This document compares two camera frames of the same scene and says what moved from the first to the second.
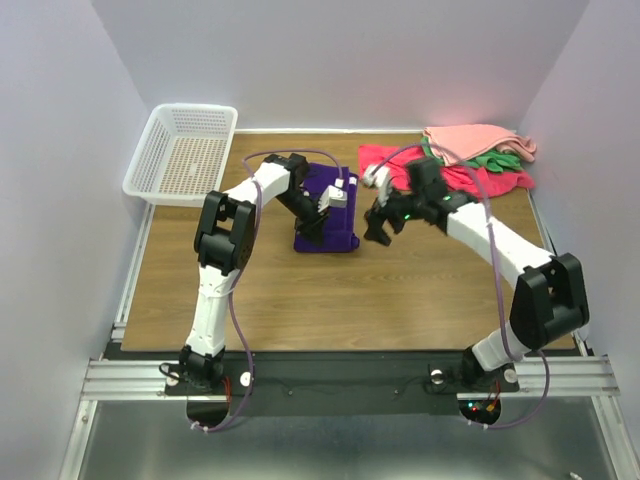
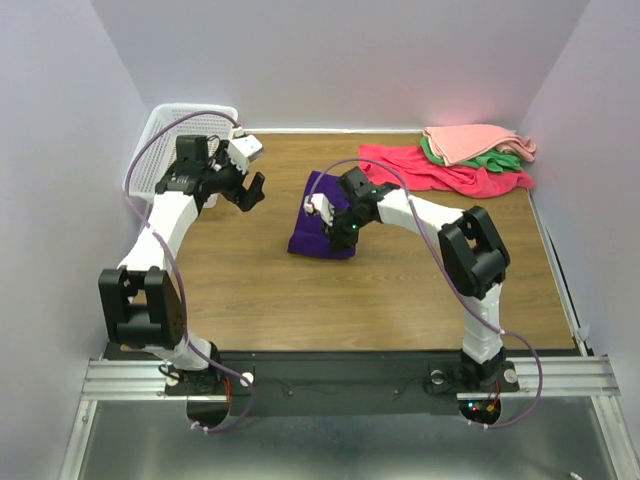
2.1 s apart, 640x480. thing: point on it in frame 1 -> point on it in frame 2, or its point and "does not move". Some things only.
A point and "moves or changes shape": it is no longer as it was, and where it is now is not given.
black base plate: x=331 y=383 does not move
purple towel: x=340 y=224 moves or changes shape
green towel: x=494 y=160 does not move
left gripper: x=311 y=226 -> x=247 y=198
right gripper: x=374 y=219 -> x=339 y=240
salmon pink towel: x=457 y=141 does not move
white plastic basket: x=181 y=154 does not move
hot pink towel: x=395 y=161 does not move
